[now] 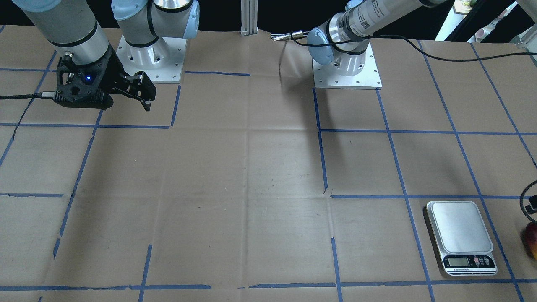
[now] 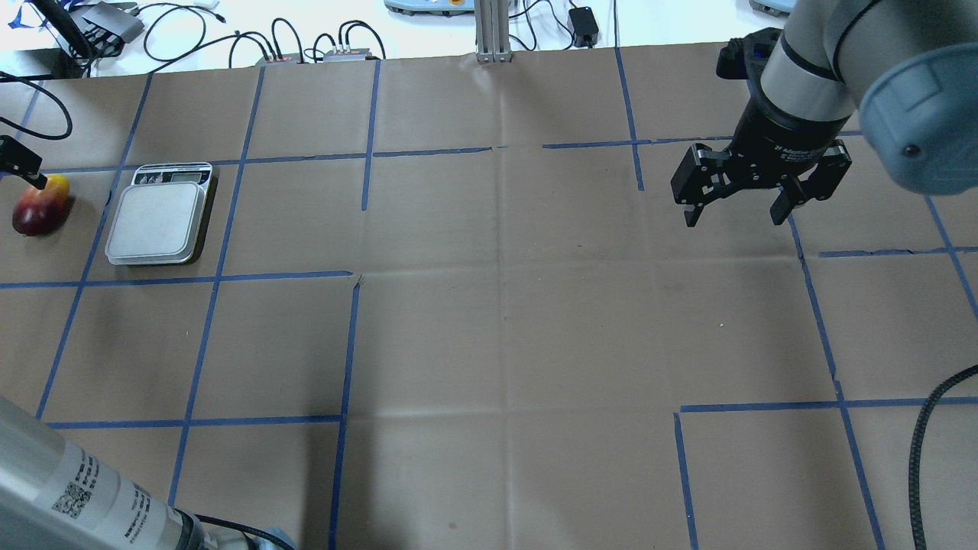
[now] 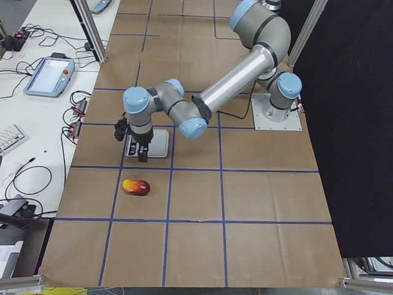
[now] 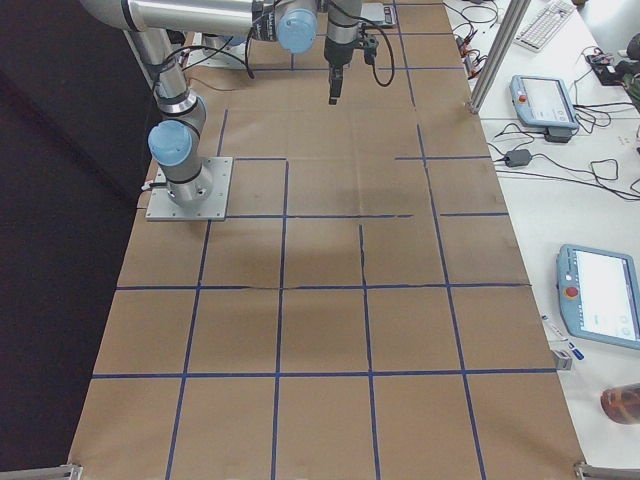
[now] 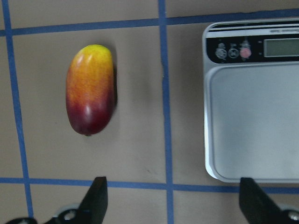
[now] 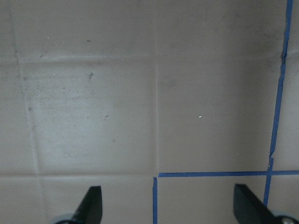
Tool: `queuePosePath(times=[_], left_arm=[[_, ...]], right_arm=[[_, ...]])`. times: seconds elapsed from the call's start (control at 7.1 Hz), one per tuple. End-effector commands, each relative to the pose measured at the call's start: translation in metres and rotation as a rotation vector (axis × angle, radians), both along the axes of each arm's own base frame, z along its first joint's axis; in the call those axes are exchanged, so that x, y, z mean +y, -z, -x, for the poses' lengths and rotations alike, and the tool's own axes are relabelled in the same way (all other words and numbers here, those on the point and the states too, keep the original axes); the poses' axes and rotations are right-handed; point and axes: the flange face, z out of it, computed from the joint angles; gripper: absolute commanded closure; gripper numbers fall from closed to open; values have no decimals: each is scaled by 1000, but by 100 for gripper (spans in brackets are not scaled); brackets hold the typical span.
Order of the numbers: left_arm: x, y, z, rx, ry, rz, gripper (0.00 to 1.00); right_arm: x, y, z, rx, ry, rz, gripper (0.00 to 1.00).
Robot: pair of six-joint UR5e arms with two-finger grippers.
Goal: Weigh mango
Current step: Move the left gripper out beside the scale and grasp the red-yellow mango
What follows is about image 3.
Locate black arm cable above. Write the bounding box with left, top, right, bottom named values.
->
left=218, top=92, right=254, bottom=120

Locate white keyboard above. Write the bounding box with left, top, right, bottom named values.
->
left=1, top=124, right=29, bottom=156

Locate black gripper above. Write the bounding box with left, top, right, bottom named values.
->
left=133, top=131, right=153, bottom=162

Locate orange black usb hub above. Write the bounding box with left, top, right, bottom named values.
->
left=71, top=98, right=88, bottom=117

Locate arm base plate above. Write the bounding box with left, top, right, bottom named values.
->
left=251, top=93, right=302, bottom=132

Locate black power adapter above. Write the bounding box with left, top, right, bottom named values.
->
left=84, top=42, right=93, bottom=52

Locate red yellow mango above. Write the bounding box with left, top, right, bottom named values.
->
left=122, top=179, right=150, bottom=196

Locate blue teach pendant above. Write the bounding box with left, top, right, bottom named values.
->
left=23, top=57, right=75, bottom=98
left=90, top=0, right=112, bottom=15

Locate silver digital kitchen scale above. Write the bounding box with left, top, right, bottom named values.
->
left=124, top=128, right=169, bottom=158

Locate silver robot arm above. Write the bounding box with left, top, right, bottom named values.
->
left=114, top=1, right=302, bottom=162

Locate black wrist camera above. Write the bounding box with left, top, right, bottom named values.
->
left=114, top=117, right=128, bottom=142

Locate aluminium frame post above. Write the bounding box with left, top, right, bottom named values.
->
left=70, top=0, right=107, bottom=64

